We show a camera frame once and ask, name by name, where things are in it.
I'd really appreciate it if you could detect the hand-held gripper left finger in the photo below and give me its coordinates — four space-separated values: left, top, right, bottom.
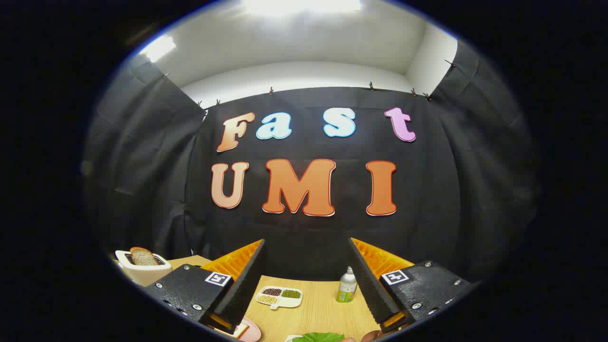
145 239 266 335

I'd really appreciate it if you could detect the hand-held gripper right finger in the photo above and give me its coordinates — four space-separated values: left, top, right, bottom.
348 237 475 333

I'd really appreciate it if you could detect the green lettuce leaf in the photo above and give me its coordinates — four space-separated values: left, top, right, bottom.
292 332 345 342

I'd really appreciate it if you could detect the plain toast bread slice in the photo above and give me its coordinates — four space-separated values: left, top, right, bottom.
130 247 160 266

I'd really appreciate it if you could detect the silver bottle green label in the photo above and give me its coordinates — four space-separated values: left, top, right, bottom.
336 266 358 303

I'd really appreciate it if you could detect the white divided bean dish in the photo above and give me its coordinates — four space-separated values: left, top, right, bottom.
256 286 304 310

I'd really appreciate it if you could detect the pink plate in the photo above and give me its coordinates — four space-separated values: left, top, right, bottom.
235 317 262 342

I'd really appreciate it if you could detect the black backdrop cloth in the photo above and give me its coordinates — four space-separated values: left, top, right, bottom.
81 40 540 285

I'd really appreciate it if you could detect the white toaster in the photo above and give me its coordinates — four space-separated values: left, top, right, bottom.
115 247 172 287

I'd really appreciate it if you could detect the ceiling light panel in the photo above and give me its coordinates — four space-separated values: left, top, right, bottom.
242 0 361 16
142 36 177 63

